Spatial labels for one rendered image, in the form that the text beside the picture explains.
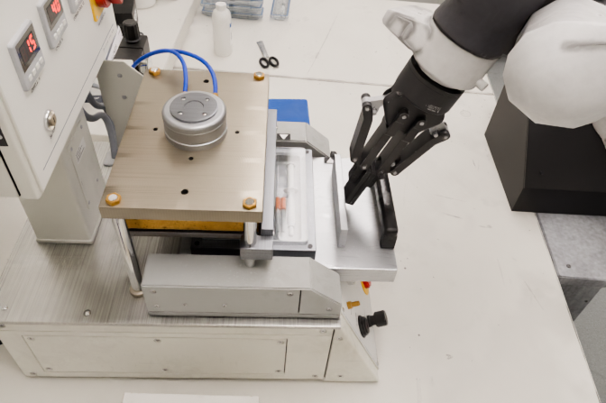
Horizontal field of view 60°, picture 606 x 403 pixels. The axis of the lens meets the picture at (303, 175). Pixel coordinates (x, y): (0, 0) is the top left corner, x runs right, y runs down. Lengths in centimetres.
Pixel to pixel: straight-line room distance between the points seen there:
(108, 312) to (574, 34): 61
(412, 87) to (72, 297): 51
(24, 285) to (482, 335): 71
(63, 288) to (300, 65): 92
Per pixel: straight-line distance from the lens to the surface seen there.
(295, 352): 79
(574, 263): 116
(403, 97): 65
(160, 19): 160
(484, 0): 57
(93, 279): 78
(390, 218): 74
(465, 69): 60
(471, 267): 106
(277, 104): 133
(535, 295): 107
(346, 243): 75
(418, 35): 62
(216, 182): 62
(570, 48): 50
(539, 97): 51
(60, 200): 76
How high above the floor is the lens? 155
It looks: 45 degrees down
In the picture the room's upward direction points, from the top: 5 degrees clockwise
